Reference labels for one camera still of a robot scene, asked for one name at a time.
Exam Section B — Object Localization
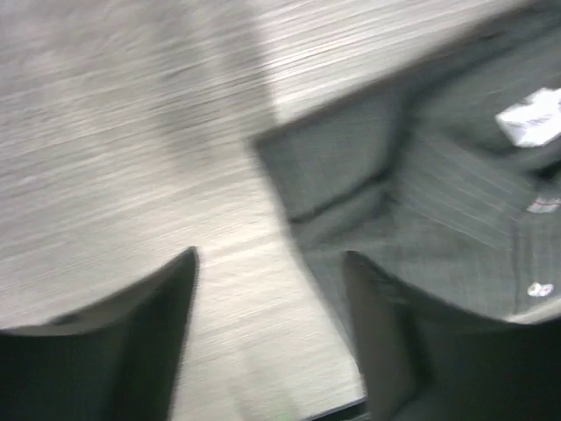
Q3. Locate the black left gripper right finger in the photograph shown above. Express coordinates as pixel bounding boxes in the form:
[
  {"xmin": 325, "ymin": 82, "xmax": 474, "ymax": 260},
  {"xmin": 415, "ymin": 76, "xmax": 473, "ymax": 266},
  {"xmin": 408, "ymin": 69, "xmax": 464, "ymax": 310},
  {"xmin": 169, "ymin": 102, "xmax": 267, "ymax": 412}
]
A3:
[{"xmin": 344, "ymin": 252, "xmax": 560, "ymax": 420}]

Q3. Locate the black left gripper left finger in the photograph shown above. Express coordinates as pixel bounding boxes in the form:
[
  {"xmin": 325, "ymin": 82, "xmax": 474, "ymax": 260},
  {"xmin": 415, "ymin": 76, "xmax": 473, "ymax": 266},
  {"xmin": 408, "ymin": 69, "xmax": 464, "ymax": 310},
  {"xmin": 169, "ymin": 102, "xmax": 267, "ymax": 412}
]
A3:
[{"xmin": 1, "ymin": 247, "xmax": 198, "ymax": 421}]

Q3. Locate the grey pinstriped long sleeve shirt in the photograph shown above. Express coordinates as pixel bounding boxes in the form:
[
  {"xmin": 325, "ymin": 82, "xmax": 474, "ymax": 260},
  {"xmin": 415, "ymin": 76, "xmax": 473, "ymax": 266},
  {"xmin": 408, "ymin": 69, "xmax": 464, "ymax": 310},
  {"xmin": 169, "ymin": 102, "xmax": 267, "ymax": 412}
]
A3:
[{"xmin": 256, "ymin": 1, "xmax": 560, "ymax": 342}]

